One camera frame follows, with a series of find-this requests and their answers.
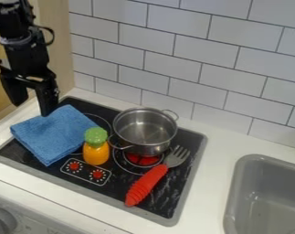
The silver pot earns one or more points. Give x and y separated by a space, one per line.
145 131

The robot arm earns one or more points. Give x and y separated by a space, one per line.
11 18

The blue cloth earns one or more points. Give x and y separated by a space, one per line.
52 133

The orange toy bottle green cap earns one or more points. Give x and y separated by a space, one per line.
96 146

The toy stove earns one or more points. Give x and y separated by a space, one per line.
113 182

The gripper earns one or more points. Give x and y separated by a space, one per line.
26 58

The toy sink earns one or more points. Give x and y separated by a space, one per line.
267 198

